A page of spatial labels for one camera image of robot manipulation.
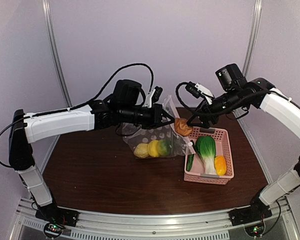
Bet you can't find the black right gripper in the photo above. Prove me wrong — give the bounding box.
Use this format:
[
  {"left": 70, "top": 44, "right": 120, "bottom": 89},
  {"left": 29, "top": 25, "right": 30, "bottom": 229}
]
[{"left": 186, "top": 87, "right": 248, "bottom": 129}]

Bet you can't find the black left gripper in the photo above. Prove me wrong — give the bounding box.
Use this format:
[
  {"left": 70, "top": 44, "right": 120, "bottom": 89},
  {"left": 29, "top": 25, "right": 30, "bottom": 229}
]
[{"left": 120, "top": 102, "right": 175, "bottom": 130}]

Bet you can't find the brown croissant toy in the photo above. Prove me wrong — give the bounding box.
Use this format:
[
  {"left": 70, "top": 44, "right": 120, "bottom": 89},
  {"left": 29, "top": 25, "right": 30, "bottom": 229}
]
[{"left": 174, "top": 118, "right": 193, "bottom": 137}]

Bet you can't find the clear zip top bag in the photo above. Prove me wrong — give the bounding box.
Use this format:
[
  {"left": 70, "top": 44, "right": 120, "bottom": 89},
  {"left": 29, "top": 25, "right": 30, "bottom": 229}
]
[{"left": 122, "top": 94, "right": 193, "bottom": 159}]

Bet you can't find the yellow lemon toy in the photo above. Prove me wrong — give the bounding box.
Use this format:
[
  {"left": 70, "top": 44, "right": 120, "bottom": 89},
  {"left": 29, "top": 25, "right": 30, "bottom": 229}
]
[
  {"left": 147, "top": 140, "right": 160, "bottom": 158},
  {"left": 157, "top": 139, "right": 172, "bottom": 157}
]

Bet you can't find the green cucumber toy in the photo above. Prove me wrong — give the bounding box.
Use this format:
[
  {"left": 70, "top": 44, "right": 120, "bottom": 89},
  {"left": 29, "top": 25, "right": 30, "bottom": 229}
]
[{"left": 186, "top": 154, "right": 194, "bottom": 172}]

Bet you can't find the pink plastic basket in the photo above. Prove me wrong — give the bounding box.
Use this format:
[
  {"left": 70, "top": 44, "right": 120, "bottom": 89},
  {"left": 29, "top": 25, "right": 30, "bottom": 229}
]
[{"left": 184, "top": 127, "right": 234, "bottom": 185}]

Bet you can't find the pale yellow walnut-shaped toy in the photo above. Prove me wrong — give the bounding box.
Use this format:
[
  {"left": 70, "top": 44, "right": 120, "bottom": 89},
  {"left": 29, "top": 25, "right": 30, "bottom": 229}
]
[{"left": 134, "top": 143, "right": 149, "bottom": 159}]

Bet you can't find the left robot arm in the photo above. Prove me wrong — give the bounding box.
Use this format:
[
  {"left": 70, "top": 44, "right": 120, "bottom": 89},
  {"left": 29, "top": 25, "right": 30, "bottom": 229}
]
[{"left": 9, "top": 79, "right": 174, "bottom": 222}]

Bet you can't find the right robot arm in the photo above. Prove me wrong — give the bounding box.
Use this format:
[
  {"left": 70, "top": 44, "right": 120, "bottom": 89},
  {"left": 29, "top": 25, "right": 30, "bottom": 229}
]
[{"left": 185, "top": 63, "right": 300, "bottom": 221}]

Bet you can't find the green bok choy toy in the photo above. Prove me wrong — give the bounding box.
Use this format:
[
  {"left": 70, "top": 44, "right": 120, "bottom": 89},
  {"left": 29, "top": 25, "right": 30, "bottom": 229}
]
[{"left": 195, "top": 136, "right": 217, "bottom": 175}]

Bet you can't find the orange mango toy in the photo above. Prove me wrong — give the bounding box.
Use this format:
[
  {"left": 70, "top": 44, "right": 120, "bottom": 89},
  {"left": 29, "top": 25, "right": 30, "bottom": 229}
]
[{"left": 214, "top": 155, "right": 227, "bottom": 176}]

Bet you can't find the right round circuit board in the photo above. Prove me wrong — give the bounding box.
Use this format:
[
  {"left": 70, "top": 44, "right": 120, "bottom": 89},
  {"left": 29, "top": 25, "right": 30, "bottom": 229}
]
[{"left": 244, "top": 222, "right": 265, "bottom": 238}]

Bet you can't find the round circuit board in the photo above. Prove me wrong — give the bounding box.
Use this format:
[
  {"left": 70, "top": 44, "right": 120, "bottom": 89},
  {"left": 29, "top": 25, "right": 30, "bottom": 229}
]
[
  {"left": 43, "top": 223, "right": 64, "bottom": 239},
  {"left": 244, "top": 222, "right": 265, "bottom": 238}
]

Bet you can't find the left round circuit board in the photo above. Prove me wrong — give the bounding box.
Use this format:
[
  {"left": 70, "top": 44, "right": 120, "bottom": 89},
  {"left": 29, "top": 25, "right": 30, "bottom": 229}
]
[{"left": 43, "top": 223, "right": 64, "bottom": 239}]

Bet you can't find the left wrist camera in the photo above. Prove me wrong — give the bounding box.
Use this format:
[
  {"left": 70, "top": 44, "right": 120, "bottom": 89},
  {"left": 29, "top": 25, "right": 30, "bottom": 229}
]
[{"left": 144, "top": 86, "right": 163, "bottom": 108}]

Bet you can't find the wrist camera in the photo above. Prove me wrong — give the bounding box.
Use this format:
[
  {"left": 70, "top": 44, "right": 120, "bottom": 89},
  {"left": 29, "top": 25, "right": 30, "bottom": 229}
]
[
  {"left": 144, "top": 86, "right": 163, "bottom": 108},
  {"left": 185, "top": 82, "right": 215, "bottom": 105}
]

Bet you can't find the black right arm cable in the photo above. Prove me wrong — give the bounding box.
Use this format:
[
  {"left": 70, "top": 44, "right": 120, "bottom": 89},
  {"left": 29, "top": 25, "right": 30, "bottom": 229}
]
[{"left": 174, "top": 81, "right": 250, "bottom": 118}]

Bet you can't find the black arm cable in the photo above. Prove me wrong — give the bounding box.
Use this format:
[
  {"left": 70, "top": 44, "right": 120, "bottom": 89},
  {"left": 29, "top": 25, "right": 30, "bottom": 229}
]
[
  {"left": 174, "top": 81, "right": 250, "bottom": 118},
  {"left": 0, "top": 62, "right": 155, "bottom": 169}
]

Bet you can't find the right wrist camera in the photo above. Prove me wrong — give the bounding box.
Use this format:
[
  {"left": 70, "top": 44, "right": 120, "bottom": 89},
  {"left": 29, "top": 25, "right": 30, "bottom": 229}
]
[{"left": 185, "top": 82, "right": 215, "bottom": 105}]

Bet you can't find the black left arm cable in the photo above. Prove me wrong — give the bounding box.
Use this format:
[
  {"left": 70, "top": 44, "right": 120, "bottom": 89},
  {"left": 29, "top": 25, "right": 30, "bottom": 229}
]
[{"left": 0, "top": 62, "right": 155, "bottom": 169}]

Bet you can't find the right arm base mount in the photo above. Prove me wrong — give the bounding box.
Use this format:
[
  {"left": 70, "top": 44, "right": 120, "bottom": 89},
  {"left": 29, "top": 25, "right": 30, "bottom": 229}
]
[{"left": 229, "top": 205, "right": 272, "bottom": 226}]

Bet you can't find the right aluminium frame post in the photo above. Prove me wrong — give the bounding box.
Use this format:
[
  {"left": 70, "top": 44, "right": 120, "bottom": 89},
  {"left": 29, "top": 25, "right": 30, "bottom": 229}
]
[{"left": 241, "top": 0, "right": 262, "bottom": 77}]

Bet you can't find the aluminium frame post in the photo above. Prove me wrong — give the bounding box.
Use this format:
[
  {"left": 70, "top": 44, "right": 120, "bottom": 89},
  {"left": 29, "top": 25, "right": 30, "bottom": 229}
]
[
  {"left": 41, "top": 0, "right": 74, "bottom": 112},
  {"left": 241, "top": 0, "right": 262, "bottom": 77}
]

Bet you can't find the front aluminium rail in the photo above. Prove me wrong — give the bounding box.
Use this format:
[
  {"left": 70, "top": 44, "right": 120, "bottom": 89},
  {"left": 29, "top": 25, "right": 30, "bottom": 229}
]
[{"left": 8, "top": 201, "right": 300, "bottom": 240}]

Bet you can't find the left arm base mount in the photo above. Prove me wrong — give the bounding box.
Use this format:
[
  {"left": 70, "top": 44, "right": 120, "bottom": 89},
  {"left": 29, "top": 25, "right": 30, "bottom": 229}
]
[{"left": 35, "top": 207, "right": 79, "bottom": 227}]

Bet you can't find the left aluminium frame post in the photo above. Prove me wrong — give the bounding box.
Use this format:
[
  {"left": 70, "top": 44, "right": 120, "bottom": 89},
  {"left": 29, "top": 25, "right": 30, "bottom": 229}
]
[{"left": 41, "top": 0, "right": 74, "bottom": 112}]

